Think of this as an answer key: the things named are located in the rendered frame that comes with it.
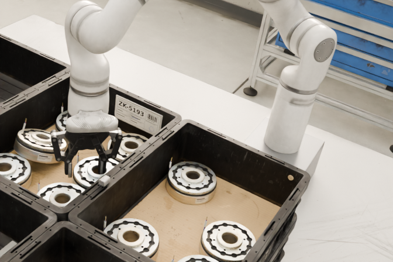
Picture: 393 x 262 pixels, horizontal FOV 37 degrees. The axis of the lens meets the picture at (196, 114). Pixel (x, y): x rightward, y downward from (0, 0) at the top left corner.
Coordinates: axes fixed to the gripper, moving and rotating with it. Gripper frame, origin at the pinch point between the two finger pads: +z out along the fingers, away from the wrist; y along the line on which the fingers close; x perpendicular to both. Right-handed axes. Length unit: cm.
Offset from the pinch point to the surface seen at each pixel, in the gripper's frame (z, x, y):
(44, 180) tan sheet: 4.0, -1.7, 7.7
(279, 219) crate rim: -5.6, 23.7, -31.5
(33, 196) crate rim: -6.1, 14.1, 10.5
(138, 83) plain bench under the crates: 17, -60, -23
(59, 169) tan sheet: 4.0, -5.0, 4.5
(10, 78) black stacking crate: 4.2, -42.2, 14.1
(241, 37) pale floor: 89, -232, -129
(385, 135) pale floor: 89, -122, -173
